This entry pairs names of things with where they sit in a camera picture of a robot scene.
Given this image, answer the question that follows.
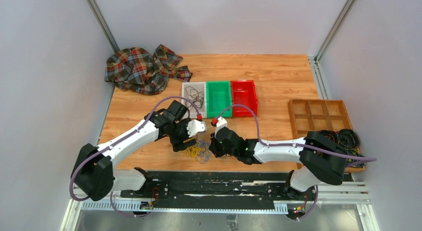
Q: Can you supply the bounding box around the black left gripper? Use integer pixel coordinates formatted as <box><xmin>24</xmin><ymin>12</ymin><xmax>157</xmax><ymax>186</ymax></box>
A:
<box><xmin>170</xmin><ymin>117</ymin><xmax>197</xmax><ymax>152</ymax></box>

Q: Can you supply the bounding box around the yellow cable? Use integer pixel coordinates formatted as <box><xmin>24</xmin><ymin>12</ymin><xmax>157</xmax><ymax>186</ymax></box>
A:
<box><xmin>184</xmin><ymin>140</ymin><xmax>207</xmax><ymax>159</ymax></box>

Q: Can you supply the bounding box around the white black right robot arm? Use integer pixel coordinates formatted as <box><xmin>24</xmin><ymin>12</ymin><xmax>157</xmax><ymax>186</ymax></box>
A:
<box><xmin>209</xmin><ymin>126</ymin><xmax>347</xmax><ymax>200</ymax></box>

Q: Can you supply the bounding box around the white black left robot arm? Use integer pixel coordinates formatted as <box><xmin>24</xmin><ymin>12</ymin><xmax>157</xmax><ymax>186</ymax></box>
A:
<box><xmin>69</xmin><ymin>101</ymin><xmax>207</xmax><ymax>201</ymax></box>

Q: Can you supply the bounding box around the white plastic bin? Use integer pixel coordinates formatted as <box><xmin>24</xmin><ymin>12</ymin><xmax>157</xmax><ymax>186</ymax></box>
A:
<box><xmin>181</xmin><ymin>82</ymin><xmax>208</xmax><ymax>118</ymax></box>

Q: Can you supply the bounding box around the green plastic bin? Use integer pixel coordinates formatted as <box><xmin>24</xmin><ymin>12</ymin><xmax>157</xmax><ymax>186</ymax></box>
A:
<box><xmin>206</xmin><ymin>81</ymin><xmax>232</xmax><ymax>118</ymax></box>

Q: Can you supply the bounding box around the red plastic bin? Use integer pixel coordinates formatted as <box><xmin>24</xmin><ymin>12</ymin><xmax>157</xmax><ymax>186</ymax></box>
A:
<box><xmin>230</xmin><ymin>80</ymin><xmax>258</xmax><ymax>115</ymax></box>

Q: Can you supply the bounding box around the plaid flannel cloth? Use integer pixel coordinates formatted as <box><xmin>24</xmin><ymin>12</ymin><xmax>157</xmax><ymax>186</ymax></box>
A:
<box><xmin>104</xmin><ymin>44</ymin><xmax>193</xmax><ymax>96</ymax></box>

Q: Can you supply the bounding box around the wooden compartment tray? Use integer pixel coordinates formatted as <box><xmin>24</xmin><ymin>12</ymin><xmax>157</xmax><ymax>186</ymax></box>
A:
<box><xmin>288</xmin><ymin>99</ymin><xmax>362</xmax><ymax>157</ymax></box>

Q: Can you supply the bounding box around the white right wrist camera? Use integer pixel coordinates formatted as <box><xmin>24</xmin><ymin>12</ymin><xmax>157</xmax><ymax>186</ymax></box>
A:
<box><xmin>211</xmin><ymin>117</ymin><xmax>228</xmax><ymax>137</ymax></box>

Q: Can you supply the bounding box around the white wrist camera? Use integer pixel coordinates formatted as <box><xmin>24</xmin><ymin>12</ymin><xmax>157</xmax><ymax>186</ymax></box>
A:
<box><xmin>187</xmin><ymin>119</ymin><xmax>207</xmax><ymax>137</ymax></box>
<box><xmin>211</xmin><ymin>117</ymin><xmax>228</xmax><ymax>137</ymax></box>

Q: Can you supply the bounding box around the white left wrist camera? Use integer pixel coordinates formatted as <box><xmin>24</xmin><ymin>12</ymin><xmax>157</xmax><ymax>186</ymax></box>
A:
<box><xmin>187</xmin><ymin>119</ymin><xmax>207</xmax><ymax>137</ymax></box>

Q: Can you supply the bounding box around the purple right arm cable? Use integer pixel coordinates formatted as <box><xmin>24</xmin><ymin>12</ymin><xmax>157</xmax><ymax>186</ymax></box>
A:
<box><xmin>211</xmin><ymin>104</ymin><xmax>378</xmax><ymax>163</ymax></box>

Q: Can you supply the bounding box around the brown cable in bin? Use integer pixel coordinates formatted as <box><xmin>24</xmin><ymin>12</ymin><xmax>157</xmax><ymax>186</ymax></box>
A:
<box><xmin>183</xmin><ymin>86</ymin><xmax>206</xmax><ymax>113</ymax></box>

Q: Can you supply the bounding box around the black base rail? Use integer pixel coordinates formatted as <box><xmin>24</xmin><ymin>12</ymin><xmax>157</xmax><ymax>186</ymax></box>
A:
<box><xmin>71</xmin><ymin>170</ymin><xmax>373</xmax><ymax>220</ymax></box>

